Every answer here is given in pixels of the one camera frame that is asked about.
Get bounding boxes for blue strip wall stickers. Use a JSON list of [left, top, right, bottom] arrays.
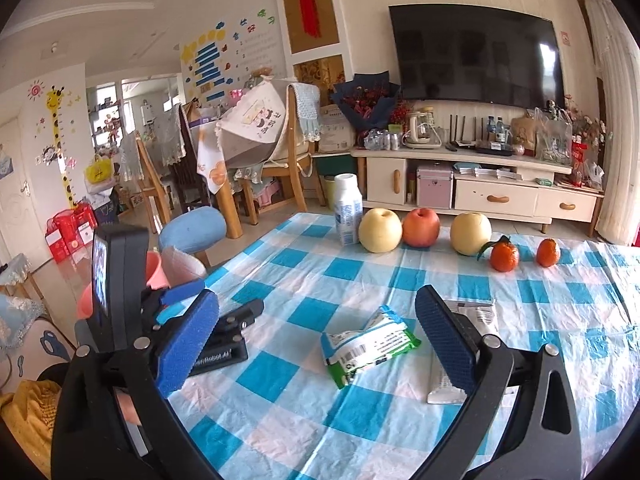
[[180, 7, 278, 106]]

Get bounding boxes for brown paper bag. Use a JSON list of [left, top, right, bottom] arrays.
[[510, 116, 538, 156]]

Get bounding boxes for light wooden chair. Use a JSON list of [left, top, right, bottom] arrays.
[[135, 132, 173, 233], [260, 82, 323, 213]]

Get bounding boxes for blue round stool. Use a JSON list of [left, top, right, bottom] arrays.
[[158, 206, 228, 268]]

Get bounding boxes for sofa with printed cover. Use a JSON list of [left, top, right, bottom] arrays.
[[0, 252, 78, 396]]

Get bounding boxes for green waste bin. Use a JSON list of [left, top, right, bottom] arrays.
[[320, 174, 351, 211]]

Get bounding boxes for pack of water bottles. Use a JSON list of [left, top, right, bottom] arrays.
[[364, 127, 403, 152]]

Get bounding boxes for white milk bottle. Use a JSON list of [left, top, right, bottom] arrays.
[[332, 172, 363, 246]]

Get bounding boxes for yellow giraffe height chart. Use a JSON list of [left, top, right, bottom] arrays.
[[45, 87, 81, 211]]

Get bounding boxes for white curtain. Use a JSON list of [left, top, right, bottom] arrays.
[[580, 0, 640, 246]]

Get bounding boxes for red apple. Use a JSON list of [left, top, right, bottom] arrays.
[[402, 207, 442, 248]]

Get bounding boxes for pink plastic bucket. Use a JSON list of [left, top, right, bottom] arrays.
[[76, 251, 163, 321]]

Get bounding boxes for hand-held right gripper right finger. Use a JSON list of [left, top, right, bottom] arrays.
[[414, 285, 583, 480]]

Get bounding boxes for dark wooden chair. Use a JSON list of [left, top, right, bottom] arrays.
[[172, 105, 211, 211]]

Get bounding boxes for white orange-print table cover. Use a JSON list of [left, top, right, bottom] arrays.
[[196, 120, 231, 195]]

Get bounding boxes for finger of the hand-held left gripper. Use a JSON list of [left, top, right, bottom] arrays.
[[187, 298, 266, 377], [147, 282, 207, 325]]

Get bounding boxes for black router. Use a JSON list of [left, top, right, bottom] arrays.
[[447, 114, 476, 151]]

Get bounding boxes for blue lace towel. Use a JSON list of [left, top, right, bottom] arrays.
[[290, 82, 322, 143]]

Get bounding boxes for yellow pear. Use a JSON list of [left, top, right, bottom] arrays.
[[358, 207, 403, 254], [450, 211, 493, 257]]

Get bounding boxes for dark blue flower bouquet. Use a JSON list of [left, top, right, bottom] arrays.
[[330, 71, 403, 133]]

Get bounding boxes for green white wipes packet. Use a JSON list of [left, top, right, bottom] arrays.
[[320, 305, 422, 390]]

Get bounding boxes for white electric kettle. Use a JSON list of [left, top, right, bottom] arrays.
[[402, 110, 443, 149]]

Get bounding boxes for person's left hand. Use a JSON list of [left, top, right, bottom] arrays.
[[114, 387, 147, 426]]

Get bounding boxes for small orange tangerine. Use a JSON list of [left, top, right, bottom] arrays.
[[536, 237, 561, 267]]

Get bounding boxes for white television cabinet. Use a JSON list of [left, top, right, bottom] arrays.
[[350, 140, 606, 226]]

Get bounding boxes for blue checked tablecloth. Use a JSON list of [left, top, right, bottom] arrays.
[[165, 211, 640, 480]]

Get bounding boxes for pink storage box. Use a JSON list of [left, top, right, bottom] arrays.
[[416, 162, 455, 209]]

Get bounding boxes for stack of red boxes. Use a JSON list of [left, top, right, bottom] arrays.
[[45, 205, 98, 263]]

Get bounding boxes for person's left forearm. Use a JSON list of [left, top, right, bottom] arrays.
[[0, 379, 63, 478]]

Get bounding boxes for white cartoon-print cloth cover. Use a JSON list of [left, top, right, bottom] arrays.
[[220, 82, 288, 166]]

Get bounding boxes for white snack packet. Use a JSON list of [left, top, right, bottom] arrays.
[[426, 299, 497, 406]]

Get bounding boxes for black television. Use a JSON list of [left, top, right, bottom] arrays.
[[389, 4, 566, 108]]

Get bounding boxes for clear plastic bag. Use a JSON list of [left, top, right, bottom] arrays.
[[534, 106, 573, 166]]

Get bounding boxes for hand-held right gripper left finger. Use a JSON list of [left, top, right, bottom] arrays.
[[50, 289, 223, 480]]

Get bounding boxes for yellow bag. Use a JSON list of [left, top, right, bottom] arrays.
[[85, 155, 115, 184]]

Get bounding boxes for leafy orange tangerine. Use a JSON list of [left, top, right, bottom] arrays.
[[477, 235, 521, 273]]

